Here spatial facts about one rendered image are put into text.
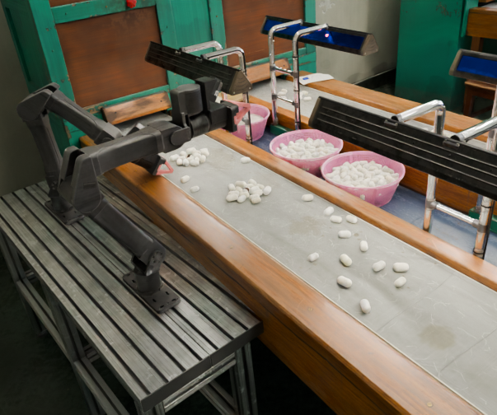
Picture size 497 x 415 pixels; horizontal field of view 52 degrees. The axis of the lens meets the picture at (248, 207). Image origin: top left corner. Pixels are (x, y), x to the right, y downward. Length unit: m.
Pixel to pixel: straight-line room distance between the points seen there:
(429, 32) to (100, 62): 2.80
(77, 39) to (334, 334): 1.56
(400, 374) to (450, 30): 3.46
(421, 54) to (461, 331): 3.43
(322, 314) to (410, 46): 3.52
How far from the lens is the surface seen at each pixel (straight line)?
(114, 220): 1.22
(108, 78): 2.25
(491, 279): 1.28
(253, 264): 1.27
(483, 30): 4.16
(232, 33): 2.50
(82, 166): 1.12
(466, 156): 1.04
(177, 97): 1.23
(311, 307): 1.15
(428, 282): 1.28
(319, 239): 1.40
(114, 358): 1.25
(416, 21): 4.39
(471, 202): 1.65
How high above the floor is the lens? 1.54
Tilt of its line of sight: 31 degrees down
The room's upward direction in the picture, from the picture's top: 6 degrees counter-clockwise
